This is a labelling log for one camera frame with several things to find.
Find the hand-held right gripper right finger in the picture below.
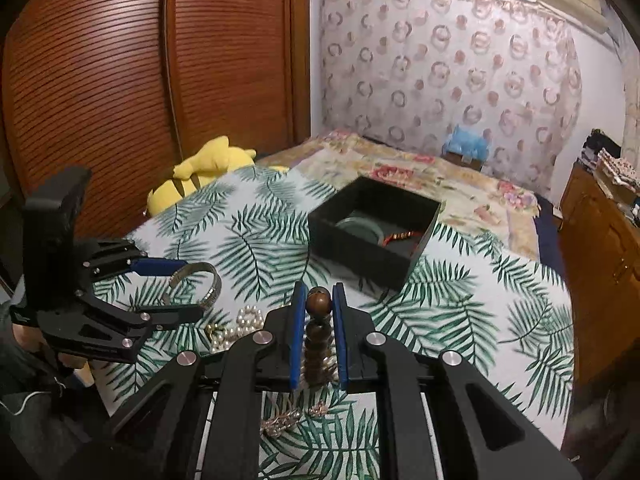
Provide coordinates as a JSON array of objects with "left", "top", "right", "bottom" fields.
[{"left": 332, "top": 282, "right": 583, "bottom": 480}]

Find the brown wooden wardrobe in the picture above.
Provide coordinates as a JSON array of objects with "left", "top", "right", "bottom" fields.
[{"left": 0, "top": 0, "right": 312, "bottom": 248}]

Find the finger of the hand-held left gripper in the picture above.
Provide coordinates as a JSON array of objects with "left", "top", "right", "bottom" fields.
[
  {"left": 75, "top": 238, "right": 189, "bottom": 281},
  {"left": 42, "top": 287, "right": 205, "bottom": 365}
]

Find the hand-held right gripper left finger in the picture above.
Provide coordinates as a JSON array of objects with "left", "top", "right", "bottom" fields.
[{"left": 67, "top": 281, "right": 308, "bottom": 480}]

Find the white pearl necklace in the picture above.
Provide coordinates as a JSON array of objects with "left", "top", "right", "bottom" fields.
[{"left": 208, "top": 307, "right": 267, "bottom": 354}]

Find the pile of folded clothes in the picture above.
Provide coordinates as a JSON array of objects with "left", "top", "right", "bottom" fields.
[{"left": 579, "top": 129, "right": 640, "bottom": 213}]

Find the red bead bracelet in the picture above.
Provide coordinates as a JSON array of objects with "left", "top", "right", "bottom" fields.
[{"left": 382, "top": 229, "right": 419, "bottom": 247}]

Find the blue plush toy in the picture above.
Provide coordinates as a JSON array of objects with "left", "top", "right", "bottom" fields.
[{"left": 442, "top": 123, "right": 494, "bottom": 162}]

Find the ring pattern curtain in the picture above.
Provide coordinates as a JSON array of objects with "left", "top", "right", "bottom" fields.
[{"left": 319, "top": 0, "right": 584, "bottom": 197}]

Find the person's dark clothing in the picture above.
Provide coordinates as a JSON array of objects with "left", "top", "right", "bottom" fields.
[{"left": 0, "top": 329, "right": 118, "bottom": 480}]

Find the green jade bangle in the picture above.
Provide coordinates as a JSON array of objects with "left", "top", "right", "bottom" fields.
[{"left": 334, "top": 215, "right": 386, "bottom": 247}]

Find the person's left hand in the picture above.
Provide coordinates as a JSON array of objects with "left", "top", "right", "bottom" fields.
[{"left": 59, "top": 354, "right": 96, "bottom": 387}]

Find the silver bangle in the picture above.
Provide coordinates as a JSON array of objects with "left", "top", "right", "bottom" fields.
[{"left": 162, "top": 262, "right": 222, "bottom": 312}]

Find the black jewelry box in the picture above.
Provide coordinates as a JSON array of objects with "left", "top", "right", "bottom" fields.
[{"left": 307, "top": 175, "right": 444, "bottom": 292}]

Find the yellow plush toy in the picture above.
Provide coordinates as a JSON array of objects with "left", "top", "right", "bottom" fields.
[{"left": 146, "top": 135, "right": 259, "bottom": 217}]

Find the green leaf print blanket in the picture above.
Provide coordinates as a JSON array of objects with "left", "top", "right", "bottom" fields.
[{"left": 91, "top": 164, "right": 577, "bottom": 480}]

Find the floral bed sheet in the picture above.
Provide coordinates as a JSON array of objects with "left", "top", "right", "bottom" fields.
[{"left": 259, "top": 128, "right": 544, "bottom": 262}]

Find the brown wooden cabinet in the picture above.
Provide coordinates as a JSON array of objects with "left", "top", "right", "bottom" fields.
[{"left": 556, "top": 161, "right": 640, "bottom": 397}]

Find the brown wooden bead bracelet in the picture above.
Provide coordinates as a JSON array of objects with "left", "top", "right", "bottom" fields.
[{"left": 300, "top": 286, "right": 335, "bottom": 387}]

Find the large rhinestone brooch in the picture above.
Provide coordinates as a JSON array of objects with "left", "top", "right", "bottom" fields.
[{"left": 259, "top": 406, "right": 302, "bottom": 437}]

